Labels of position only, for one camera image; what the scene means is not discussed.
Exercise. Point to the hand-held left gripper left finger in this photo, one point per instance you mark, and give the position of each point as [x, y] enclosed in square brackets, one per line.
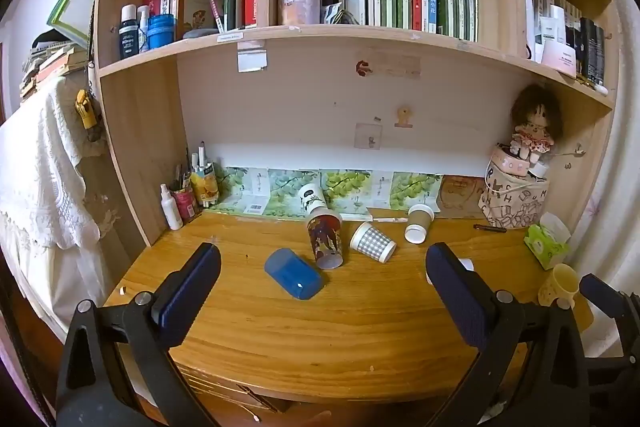
[187, 287]

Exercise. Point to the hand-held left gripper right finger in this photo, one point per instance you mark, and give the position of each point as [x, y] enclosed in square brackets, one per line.
[457, 297]

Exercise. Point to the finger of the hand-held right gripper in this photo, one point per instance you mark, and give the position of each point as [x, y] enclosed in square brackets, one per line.
[607, 299]

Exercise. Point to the blue plastic cup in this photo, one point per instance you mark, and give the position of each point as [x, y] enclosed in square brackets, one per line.
[292, 274]

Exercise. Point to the plain white cup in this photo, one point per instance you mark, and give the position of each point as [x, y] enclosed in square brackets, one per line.
[465, 264]

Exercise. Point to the pale yellow plastic cup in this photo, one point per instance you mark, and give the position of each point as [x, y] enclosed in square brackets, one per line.
[559, 284]

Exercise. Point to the brown paper cup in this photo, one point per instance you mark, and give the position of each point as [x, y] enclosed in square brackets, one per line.
[417, 222]

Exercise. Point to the grey checkered paper cup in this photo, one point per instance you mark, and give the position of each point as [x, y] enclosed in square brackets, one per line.
[371, 243]

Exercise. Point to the dark red patterned cup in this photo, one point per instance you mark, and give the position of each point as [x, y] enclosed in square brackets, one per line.
[326, 239]

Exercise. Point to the white cup with black print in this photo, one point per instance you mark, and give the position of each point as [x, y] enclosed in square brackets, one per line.
[311, 198]

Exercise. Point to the dark pen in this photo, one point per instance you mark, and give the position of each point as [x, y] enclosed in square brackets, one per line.
[490, 227]

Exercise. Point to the white spray bottle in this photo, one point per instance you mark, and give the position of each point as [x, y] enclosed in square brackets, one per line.
[171, 209]

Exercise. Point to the green tissue pack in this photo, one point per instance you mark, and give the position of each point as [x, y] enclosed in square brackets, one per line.
[545, 247]

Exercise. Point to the red pen holder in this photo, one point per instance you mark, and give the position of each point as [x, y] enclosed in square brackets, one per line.
[185, 204]

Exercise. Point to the brown drawing card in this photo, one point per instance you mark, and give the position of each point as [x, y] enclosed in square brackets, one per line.
[460, 194]

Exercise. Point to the yellow carton pen holder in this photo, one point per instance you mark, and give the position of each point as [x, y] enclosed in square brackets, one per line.
[206, 184]

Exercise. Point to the printed fabric bag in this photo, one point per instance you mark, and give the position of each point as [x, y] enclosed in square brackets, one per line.
[510, 204]

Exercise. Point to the pink round box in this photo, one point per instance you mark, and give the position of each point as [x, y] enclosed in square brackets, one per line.
[507, 159]

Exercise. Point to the wooden bookshelf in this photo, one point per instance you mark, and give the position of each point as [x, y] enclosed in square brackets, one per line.
[145, 147]

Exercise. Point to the row of green leaf cards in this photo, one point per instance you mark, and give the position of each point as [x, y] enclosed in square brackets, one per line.
[345, 187]

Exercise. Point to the white lace cloth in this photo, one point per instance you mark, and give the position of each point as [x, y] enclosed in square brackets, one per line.
[45, 167]

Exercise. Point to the brown-haired rag doll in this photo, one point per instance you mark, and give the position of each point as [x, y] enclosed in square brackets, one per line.
[535, 119]

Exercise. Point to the white paper label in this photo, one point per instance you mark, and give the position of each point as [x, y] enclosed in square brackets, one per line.
[251, 57]

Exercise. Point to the blue jar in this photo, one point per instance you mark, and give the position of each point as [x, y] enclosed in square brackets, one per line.
[161, 32]

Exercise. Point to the black bottle white cap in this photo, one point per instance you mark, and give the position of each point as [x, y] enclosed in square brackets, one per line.
[128, 37]

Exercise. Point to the small white bottle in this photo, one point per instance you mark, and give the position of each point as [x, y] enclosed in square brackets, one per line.
[143, 29]

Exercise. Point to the stack of old books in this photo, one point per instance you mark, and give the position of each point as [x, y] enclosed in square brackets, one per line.
[47, 64]

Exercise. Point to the row of cosmetic boxes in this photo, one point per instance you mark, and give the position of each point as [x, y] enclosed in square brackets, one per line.
[565, 32]

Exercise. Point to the brown illustrated box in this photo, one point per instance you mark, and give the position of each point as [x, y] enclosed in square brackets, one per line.
[197, 2]

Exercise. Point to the clear wall sticker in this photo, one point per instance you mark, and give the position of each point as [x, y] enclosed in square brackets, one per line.
[369, 136]

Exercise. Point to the wooden wall clip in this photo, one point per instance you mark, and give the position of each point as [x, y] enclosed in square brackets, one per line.
[404, 117]

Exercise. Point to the red wall sticker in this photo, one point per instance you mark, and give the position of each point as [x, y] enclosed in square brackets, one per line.
[363, 68]

